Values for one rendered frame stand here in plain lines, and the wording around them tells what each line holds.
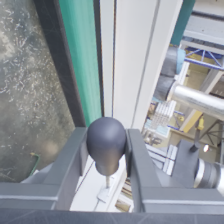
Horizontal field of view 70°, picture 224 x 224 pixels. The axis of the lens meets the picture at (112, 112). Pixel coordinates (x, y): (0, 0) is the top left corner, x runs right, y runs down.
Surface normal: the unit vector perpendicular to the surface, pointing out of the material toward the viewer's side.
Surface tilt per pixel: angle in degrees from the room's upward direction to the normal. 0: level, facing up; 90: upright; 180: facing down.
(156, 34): 90
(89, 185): 90
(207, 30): 90
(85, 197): 90
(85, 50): 0
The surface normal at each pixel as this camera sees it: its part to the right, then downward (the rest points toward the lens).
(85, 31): 0.90, 0.36
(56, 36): -0.43, 0.72
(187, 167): 0.01, -0.60
